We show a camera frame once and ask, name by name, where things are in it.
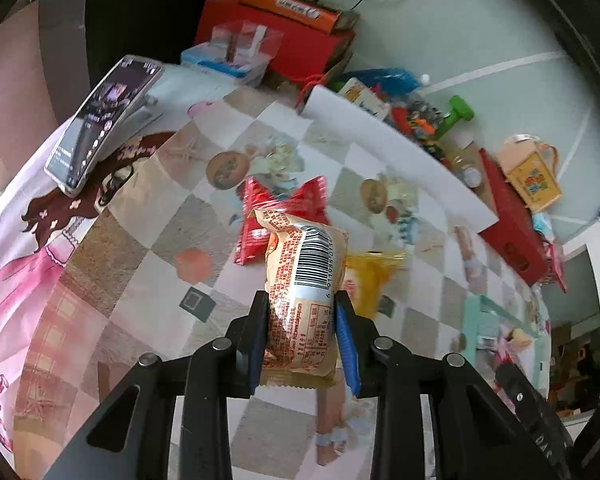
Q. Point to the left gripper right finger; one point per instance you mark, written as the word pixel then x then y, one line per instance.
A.
pixel 355 339

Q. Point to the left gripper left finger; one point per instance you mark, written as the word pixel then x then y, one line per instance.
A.
pixel 249 337

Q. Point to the yellow snack bag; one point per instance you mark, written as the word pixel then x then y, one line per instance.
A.
pixel 366 274

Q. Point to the orange beige bread packet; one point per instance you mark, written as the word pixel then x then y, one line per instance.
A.
pixel 304 268

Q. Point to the red snack bag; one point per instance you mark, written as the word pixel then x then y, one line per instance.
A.
pixel 261 210

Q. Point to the checkered patterned tablecloth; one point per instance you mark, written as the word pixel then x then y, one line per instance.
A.
pixel 144 259

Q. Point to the large red gift box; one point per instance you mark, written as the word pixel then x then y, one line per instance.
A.
pixel 513 236

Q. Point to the light blue tissue pack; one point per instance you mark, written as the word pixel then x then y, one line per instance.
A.
pixel 543 225

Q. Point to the pile of small toys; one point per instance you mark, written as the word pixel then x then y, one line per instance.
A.
pixel 418 121

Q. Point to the yellow children's gift box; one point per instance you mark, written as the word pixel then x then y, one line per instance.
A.
pixel 530 166

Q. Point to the green dumbbell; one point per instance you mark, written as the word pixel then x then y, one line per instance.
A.
pixel 460 111

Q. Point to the blue plastic bottle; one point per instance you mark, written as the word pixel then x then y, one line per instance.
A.
pixel 392 82

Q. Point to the red box on floor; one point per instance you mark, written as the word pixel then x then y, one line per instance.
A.
pixel 303 51

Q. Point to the clear plastic container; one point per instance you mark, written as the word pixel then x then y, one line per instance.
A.
pixel 240 49

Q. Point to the orange carton box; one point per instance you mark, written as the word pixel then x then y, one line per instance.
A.
pixel 310 14

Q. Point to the black tv cabinet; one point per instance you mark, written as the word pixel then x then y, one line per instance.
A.
pixel 158 29

